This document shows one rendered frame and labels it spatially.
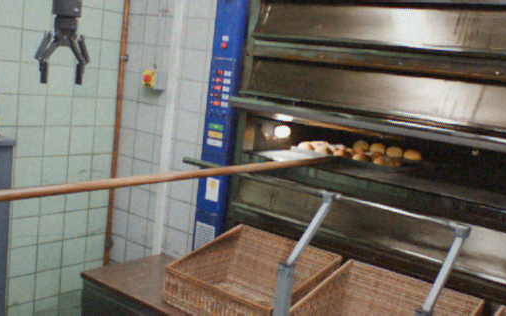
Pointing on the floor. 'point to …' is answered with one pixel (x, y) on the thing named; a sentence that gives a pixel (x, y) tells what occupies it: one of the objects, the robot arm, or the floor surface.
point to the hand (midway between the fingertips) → (61, 80)
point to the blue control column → (228, 17)
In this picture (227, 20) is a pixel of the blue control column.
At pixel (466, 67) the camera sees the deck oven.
